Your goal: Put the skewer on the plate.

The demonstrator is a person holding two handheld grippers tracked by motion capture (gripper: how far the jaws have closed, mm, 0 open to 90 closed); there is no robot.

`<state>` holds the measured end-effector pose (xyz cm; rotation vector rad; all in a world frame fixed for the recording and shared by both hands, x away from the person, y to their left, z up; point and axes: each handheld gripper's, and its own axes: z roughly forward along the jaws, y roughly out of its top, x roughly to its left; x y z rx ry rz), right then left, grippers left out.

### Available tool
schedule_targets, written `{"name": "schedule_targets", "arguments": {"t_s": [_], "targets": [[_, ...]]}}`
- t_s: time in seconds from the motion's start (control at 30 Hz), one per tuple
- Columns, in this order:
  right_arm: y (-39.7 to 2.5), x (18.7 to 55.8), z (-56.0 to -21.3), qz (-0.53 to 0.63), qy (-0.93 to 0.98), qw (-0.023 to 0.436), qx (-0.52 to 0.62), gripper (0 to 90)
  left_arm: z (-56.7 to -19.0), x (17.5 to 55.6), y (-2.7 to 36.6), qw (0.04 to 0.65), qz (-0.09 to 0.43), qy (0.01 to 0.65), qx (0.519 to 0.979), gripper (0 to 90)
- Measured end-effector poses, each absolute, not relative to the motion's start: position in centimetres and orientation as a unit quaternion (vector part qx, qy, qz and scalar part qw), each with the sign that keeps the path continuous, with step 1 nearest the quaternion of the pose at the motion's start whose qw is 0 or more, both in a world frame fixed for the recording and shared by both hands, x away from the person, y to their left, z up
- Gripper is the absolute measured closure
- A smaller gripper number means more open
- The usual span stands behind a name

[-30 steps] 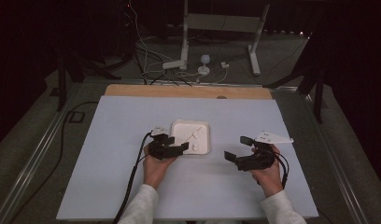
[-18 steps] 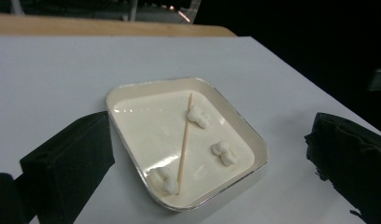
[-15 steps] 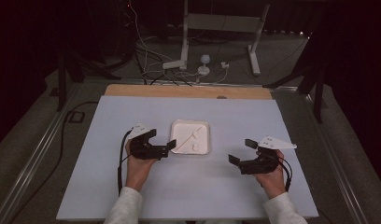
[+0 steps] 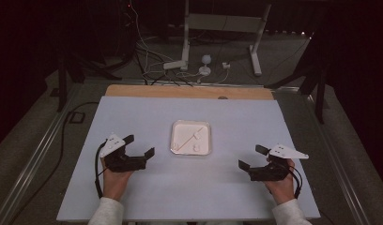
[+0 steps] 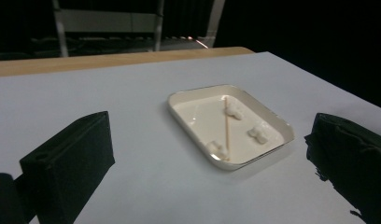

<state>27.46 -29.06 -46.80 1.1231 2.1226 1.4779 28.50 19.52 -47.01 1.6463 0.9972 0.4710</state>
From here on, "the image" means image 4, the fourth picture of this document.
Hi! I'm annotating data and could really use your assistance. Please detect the black square floor plate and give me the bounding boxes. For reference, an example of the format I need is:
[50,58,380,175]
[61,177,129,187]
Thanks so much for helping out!
[69,111,86,125]

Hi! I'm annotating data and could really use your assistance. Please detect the small white round-headed device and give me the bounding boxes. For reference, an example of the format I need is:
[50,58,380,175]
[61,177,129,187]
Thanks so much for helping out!
[198,53,213,77]

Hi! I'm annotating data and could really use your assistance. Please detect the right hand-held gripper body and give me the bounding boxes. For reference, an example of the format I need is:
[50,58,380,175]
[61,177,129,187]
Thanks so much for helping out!
[248,142,310,183]

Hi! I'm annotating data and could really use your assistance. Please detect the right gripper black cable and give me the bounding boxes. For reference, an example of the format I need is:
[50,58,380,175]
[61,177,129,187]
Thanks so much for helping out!
[285,164,304,201]

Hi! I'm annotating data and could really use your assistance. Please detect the black tripod stand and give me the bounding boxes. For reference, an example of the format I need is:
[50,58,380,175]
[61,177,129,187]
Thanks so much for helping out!
[55,46,124,113]
[263,29,329,125]

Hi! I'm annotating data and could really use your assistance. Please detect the person's left hand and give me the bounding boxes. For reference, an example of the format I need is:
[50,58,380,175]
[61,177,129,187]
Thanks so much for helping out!
[100,157,135,203]

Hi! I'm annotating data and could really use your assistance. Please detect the white metal stand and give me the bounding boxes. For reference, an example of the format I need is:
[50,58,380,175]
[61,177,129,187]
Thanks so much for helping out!
[180,0,272,77]

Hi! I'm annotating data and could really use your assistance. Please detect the white square metal-rimmed tray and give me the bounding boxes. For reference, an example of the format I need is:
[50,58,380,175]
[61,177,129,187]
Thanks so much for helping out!
[169,119,213,157]

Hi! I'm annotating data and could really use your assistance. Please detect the person's right hand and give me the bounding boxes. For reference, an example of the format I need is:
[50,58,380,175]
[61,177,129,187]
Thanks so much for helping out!
[263,158,297,206]

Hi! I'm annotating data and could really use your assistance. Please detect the white power strip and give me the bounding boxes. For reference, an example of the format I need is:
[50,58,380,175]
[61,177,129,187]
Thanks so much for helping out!
[162,59,188,71]

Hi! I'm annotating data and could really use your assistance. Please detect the white cable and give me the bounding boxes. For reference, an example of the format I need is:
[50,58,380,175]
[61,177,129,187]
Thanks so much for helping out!
[129,0,176,64]

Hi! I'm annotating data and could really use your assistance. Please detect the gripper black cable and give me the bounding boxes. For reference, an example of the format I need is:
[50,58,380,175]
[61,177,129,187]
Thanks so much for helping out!
[94,141,109,200]
[285,164,304,201]

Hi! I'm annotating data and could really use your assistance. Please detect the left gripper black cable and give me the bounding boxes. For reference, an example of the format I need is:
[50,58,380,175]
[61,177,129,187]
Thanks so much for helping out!
[94,141,109,200]

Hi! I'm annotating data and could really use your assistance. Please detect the pale blue table sheet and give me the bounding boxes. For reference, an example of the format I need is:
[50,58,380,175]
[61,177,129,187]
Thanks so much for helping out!
[55,95,321,222]

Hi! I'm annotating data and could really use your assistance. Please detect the long black floor cable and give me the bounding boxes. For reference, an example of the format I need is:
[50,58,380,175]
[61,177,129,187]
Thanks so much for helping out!
[7,100,100,225]

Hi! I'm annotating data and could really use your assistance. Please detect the metal floor rail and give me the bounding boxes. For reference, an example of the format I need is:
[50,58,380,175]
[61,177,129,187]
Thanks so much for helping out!
[0,83,84,225]
[301,93,373,225]

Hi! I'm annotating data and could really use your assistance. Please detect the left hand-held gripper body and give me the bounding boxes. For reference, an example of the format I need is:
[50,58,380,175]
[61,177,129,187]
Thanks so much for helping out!
[99,133,148,173]

